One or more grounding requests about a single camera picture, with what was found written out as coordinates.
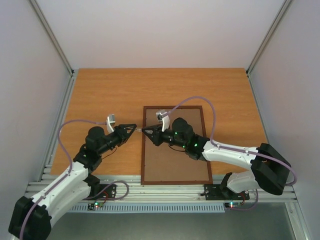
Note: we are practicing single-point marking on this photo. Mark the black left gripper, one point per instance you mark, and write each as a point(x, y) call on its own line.
point(121, 130)

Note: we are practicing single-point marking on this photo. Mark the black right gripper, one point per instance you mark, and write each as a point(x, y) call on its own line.
point(156, 136)

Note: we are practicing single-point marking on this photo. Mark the brown wooden picture frame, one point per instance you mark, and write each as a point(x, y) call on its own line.
point(143, 155)

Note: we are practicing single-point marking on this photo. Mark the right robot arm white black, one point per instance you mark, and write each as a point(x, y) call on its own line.
point(265, 167)

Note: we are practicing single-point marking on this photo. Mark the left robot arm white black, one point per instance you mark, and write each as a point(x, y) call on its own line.
point(33, 218)

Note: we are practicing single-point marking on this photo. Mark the left small circuit board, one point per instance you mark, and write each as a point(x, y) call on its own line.
point(94, 206)

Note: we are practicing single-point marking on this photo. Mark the small circuit board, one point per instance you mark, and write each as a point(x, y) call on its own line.
point(94, 206)
point(233, 205)

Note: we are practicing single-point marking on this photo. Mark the right small circuit board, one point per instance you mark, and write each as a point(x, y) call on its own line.
point(233, 205)

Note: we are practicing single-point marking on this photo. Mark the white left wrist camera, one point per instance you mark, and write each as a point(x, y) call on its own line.
point(110, 123)

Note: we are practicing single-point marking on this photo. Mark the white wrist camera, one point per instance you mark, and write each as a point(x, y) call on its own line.
point(163, 118)
point(110, 123)

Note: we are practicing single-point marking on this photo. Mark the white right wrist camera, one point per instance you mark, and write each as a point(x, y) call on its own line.
point(163, 118)

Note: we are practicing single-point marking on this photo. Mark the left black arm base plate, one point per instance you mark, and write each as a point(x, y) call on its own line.
point(107, 192)

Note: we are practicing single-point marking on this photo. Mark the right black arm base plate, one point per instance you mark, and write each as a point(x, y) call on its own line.
point(213, 192)

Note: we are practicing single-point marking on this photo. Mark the grey slotted cable duct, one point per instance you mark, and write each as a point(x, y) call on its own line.
point(137, 208)

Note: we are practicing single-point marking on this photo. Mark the left aluminium corner post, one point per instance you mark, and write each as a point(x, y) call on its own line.
point(44, 22)

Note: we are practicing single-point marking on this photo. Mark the aluminium corner post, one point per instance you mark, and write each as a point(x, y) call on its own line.
point(44, 22)
point(269, 34)

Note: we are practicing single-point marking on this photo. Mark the right aluminium corner post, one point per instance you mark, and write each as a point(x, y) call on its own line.
point(269, 34)

